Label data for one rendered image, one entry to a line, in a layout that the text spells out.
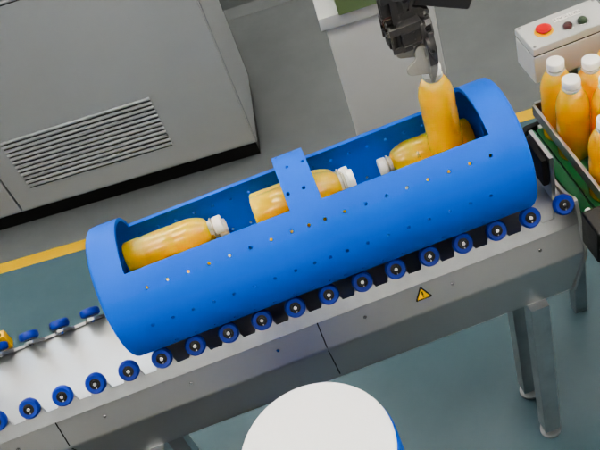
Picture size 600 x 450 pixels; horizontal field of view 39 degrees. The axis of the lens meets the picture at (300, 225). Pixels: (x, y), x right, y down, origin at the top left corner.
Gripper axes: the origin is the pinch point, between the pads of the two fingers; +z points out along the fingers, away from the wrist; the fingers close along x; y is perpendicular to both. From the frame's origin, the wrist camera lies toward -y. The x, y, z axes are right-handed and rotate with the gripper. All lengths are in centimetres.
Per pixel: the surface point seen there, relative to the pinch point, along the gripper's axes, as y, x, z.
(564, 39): -36.1, -19.1, 20.5
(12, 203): 150, -164, 115
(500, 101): -10.1, 8.1, 7.0
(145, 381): 77, 17, 38
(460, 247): 5.0, 16.3, 33.9
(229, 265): 50, 17, 14
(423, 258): 12.9, 15.9, 33.4
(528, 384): -11, 1, 122
